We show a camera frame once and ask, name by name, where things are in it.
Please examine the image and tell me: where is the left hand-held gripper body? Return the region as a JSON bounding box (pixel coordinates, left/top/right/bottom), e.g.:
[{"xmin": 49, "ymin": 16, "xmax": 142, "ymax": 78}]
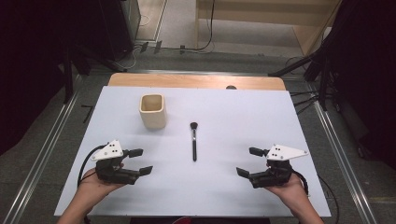
[{"xmin": 91, "ymin": 139, "xmax": 129, "ymax": 185}]

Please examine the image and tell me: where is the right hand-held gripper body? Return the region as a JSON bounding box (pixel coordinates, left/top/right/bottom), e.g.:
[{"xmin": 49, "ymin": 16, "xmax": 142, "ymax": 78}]
[{"xmin": 264, "ymin": 144, "xmax": 309, "ymax": 189}]

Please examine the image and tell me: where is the cream square cup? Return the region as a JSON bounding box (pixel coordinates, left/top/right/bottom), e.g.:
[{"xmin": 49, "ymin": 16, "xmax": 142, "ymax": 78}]
[{"xmin": 138, "ymin": 93, "xmax": 167, "ymax": 130}]

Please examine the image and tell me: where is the black makeup brush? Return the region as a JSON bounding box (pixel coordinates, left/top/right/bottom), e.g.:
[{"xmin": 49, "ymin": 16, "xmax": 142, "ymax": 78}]
[{"xmin": 190, "ymin": 121, "xmax": 199, "ymax": 162}]

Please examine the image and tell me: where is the person's left hand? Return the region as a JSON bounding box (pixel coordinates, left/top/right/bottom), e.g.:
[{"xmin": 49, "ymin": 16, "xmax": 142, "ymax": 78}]
[{"xmin": 78, "ymin": 167, "xmax": 126, "ymax": 203}]

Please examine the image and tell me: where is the person's right hand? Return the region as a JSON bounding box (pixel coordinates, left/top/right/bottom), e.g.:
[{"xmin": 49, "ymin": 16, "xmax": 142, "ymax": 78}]
[{"xmin": 264, "ymin": 173, "xmax": 309, "ymax": 203}]

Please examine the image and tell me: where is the white table board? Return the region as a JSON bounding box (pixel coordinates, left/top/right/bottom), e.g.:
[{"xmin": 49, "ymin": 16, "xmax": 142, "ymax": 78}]
[{"xmin": 54, "ymin": 86, "xmax": 332, "ymax": 217}]

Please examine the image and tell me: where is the black metal stand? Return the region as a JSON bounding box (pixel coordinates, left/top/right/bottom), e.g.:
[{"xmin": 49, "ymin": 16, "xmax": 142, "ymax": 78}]
[{"xmin": 268, "ymin": 46, "xmax": 332, "ymax": 111}]

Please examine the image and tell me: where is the dark curtain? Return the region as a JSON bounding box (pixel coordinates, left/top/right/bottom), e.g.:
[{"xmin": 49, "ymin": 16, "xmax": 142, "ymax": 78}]
[
  {"xmin": 0, "ymin": 0, "xmax": 106, "ymax": 157},
  {"xmin": 323, "ymin": 0, "xmax": 396, "ymax": 171}
]

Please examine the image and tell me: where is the black cabinet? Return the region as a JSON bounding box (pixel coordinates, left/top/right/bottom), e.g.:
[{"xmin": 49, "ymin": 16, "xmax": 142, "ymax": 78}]
[{"xmin": 98, "ymin": 0, "xmax": 142, "ymax": 61}]

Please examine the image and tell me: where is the light wooden shelf unit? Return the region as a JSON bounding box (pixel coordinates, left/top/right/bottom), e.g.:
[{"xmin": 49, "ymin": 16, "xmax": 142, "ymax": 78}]
[{"xmin": 194, "ymin": 0, "xmax": 343, "ymax": 57}]

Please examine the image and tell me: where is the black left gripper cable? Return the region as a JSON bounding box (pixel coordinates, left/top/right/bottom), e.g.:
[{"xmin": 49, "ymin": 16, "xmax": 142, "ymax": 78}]
[{"xmin": 77, "ymin": 144, "xmax": 107, "ymax": 189}]

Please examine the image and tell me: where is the metal floor rail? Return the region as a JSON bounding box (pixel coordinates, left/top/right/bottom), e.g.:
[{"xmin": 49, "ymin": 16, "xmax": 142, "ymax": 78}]
[
  {"xmin": 309, "ymin": 99, "xmax": 378, "ymax": 224},
  {"xmin": 2, "ymin": 88, "xmax": 80, "ymax": 224}
]

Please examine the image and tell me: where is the white floor cable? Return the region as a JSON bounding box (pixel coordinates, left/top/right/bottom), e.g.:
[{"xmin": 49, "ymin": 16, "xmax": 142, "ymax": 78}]
[{"xmin": 122, "ymin": 13, "xmax": 151, "ymax": 70}]

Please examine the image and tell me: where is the black hanging cable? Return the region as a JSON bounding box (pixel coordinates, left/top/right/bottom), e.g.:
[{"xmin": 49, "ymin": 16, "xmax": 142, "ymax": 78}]
[{"xmin": 185, "ymin": 0, "xmax": 217, "ymax": 52}]

